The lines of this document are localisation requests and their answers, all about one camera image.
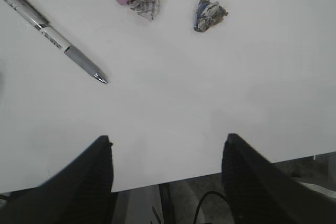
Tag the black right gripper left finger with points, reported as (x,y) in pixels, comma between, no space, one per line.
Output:
(80,193)

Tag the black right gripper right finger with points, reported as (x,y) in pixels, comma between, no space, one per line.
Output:
(258,192)

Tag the blue paper ball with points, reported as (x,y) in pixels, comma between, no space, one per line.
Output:
(208,14)

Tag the white grey grip pen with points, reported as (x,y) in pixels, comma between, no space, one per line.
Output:
(28,12)

